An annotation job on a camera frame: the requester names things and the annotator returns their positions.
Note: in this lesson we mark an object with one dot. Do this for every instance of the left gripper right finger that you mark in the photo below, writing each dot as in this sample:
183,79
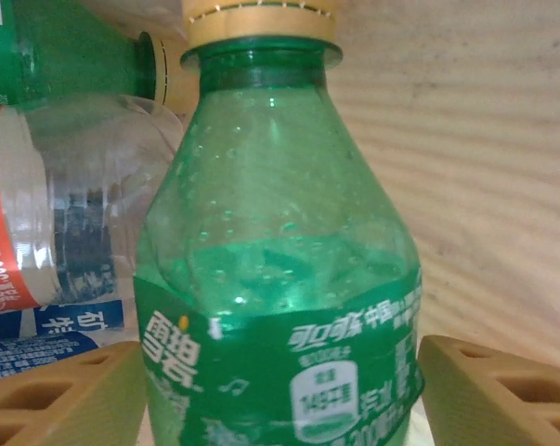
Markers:
502,409

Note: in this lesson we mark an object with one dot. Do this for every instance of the green bottle yellow cap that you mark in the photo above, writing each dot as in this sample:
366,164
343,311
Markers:
75,56
279,209

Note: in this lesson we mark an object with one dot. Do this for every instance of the small orange label bottle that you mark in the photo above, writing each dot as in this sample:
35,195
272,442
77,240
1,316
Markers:
24,209

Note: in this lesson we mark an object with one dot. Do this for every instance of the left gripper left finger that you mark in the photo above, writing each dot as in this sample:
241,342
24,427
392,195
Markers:
52,409

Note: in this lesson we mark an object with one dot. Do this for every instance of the blue logo label bottle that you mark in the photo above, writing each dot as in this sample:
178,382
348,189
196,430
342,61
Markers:
66,320

